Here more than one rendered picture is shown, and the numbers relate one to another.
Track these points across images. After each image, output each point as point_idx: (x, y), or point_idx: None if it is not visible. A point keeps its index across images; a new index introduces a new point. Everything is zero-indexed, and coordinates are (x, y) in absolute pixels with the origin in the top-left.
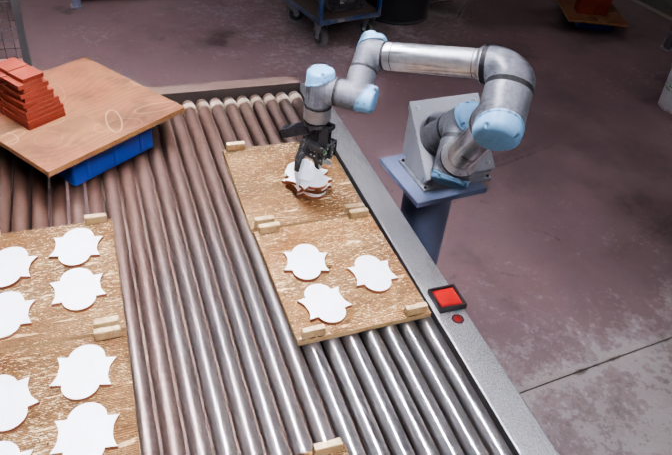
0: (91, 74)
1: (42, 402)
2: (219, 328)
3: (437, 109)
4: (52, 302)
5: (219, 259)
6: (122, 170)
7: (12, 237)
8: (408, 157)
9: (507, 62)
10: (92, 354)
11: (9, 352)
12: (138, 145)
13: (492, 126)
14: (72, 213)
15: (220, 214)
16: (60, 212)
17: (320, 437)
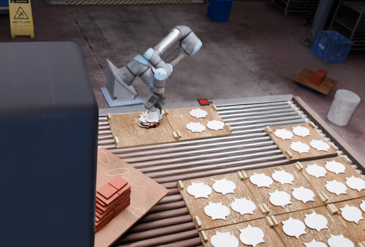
0: None
1: (275, 189)
2: (229, 151)
3: (115, 71)
4: (233, 192)
5: (194, 151)
6: None
7: (195, 214)
8: (119, 95)
9: (186, 28)
10: (253, 178)
11: (258, 202)
12: None
13: (201, 45)
14: (170, 199)
15: (164, 151)
16: (170, 203)
17: (262, 133)
